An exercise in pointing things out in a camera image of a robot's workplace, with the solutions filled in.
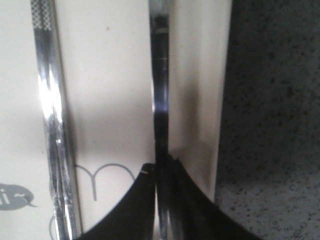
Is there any silver metal chopstick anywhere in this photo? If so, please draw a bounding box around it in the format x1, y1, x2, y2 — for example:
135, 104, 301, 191
30, 0, 68, 240
40, 0, 79, 240

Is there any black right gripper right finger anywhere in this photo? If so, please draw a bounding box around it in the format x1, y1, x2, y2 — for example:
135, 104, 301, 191
168, 155, 259, 240

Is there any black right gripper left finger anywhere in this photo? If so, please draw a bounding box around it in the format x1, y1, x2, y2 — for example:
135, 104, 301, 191
79, 163, 156, 240

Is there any cream rabbit serving tray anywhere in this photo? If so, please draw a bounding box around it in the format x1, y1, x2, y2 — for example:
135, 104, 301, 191
0, 0, 232, 240

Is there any silver metal spoon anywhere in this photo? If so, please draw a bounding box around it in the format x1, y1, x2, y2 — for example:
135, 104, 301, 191
148, 0, 170, 240

